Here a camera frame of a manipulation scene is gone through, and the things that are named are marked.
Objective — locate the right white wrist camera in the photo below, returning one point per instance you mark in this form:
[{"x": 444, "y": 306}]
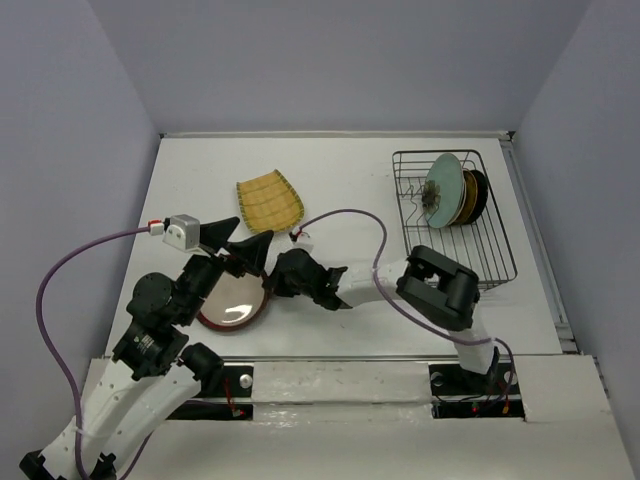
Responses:
[{"x": 301, "y": 240}]

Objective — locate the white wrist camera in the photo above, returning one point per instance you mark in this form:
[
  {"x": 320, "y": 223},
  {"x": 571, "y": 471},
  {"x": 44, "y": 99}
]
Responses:
[
  {"x": 301, "y": 240},
  {"x": 182, "y": 232}
]

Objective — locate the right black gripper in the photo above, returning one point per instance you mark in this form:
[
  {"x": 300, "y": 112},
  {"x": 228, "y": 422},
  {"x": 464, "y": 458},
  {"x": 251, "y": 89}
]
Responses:
[{"x": 276, "y": 283}]

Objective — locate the yellow patterned brown-rim plate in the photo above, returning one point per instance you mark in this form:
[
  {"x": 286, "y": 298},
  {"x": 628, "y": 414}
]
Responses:
[{"x": 474, "y": 200}]

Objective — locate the bamboo pattern square plate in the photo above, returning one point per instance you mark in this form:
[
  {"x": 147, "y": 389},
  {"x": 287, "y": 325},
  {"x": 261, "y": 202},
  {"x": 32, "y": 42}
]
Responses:
[{"x": 269, "y": 202}]

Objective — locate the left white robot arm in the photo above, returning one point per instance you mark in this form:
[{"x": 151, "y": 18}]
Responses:
[{"x": 153, "y": 368}]

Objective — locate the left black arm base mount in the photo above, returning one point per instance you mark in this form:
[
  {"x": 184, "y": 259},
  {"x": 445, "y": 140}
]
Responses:
[{"x": 229, "y": 400}]

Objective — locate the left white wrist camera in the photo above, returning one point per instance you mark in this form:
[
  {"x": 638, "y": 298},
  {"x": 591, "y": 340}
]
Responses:
[{"x": 182, "y": 232}]

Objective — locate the black round plate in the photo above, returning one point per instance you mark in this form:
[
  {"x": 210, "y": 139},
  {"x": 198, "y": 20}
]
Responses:
[{"x": 482, "y": 195}]

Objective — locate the red rimmed pink plate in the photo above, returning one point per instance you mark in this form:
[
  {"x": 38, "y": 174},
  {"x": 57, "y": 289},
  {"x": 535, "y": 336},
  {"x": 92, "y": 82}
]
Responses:
[{"x": 234, "y": 303}]

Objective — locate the teal flower plate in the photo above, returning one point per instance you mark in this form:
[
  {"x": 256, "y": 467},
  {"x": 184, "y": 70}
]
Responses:
[{"x": 443, "y": 191}]

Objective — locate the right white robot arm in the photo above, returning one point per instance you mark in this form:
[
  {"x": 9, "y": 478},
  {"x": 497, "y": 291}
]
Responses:
[{"x": 442, "y": 293}]

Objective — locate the cream round plate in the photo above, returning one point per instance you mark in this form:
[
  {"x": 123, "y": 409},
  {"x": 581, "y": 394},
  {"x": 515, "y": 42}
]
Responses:
[{"x": 469, "y": 190}]

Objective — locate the black wire dish rack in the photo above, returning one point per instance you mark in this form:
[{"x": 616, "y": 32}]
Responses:
[{"x": 482, "y": 247}]

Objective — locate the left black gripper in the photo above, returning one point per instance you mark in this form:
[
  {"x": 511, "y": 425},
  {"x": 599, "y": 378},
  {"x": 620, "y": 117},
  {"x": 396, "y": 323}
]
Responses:
[{"x": 252, "y": 251}]

